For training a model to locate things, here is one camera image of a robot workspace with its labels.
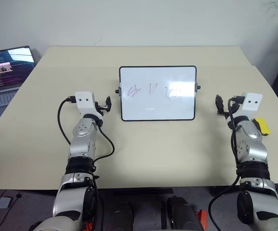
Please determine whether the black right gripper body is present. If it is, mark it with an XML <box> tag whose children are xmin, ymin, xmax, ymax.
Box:
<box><xmin>227</xmin><ymin>94</ymin><xmax>245</xmax><ymax>114</ymax></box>

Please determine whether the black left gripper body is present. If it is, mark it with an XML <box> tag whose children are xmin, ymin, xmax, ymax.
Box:
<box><xmin>94</xmin><ymin>100</ymin><xmax>107</xmax><ymax>115</ymax></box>

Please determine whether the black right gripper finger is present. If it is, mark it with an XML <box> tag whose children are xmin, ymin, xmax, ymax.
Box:
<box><xmin>216</xmin><ymin>105</ymin><xmax>229</xmax><ymax>116</ymax></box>
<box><xmin>215</xmin><ymin>94</ymin><xmax>225</xmax><ymax>107</ymax></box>

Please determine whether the yellow eraser with black felt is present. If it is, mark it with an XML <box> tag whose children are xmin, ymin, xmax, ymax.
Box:
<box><xmin>253</xmin><ymin>117</ymin><xmax>272</xmax><ymax>136</ymax></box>

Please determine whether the black-framed whiteboard on stand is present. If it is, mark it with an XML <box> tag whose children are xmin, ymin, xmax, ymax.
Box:
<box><xmin>114</xmin><ymin>65</ymin><xmax>201</xmax><ymax>122</ymax></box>

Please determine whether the open laptop with lit screen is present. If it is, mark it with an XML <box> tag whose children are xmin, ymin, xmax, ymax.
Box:
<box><xmin>0</xmin><ymin>45</ymin><xmax>37</xmax><ymax>126</ymax></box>

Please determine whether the dark rounded shape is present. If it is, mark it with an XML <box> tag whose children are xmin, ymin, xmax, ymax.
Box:
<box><xmin>109</xmin><ymin>199</ymin><xmax>135</xmax><ymax>231</ymax></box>
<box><xmin>166</xmin><ymin>195</ymin><xmax>202</xmax><ymax>231</ymax></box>

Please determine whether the orange plastic piece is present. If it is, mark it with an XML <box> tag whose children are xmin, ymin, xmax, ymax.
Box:
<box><xmin>196</xmin><ymin>209</ymin><xmax>209</xmax><ymax>231</ymax></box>

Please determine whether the small grey box on floor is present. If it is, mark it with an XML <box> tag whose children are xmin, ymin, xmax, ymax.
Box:
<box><xmin>0</xmin><ymin>197</ymin><xmax>13</xmax><ymax>209</ymax></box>

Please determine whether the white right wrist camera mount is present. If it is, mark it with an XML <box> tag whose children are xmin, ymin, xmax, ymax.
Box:
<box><xmin>240</xmin><ymin>92</ymin><xmax>264</xmax><ymax>114</ymax></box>

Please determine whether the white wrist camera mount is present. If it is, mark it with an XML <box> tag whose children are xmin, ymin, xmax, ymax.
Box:
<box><xmin>240</xmin><ymin>92</ymin><xmax>264</xmax><ymax>114</ymax></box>
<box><xmin>75</xmin><ymin>90</ymin><xmax>97</xmax><ymax>115</ymax></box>

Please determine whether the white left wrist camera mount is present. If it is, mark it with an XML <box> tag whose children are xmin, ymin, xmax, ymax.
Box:
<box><xmin>75</xmin><ymin>90</ymin><xmax>97</xmax><ymax>115</ymax></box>

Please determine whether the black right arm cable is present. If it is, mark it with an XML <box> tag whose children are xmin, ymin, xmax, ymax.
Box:
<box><xmin>208</xmin><ymin>96</ymin><xmax>244</xmax><ymax>231</ymax></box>

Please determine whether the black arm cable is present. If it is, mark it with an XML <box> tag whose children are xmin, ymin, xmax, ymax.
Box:
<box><xmin>208</xmin><ymin>96</ymin><xmax>244</xmax><ymax>231</ymax></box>
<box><xmin>58</xmin><ymin>96</ymin><xmax>116</xmax><ymax>231</ymax></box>

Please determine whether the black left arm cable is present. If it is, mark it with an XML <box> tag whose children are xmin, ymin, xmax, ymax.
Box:
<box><xmin>58</xmin><ymin>96</ymin><xmax>116</xmax><ymax>231</ymax></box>

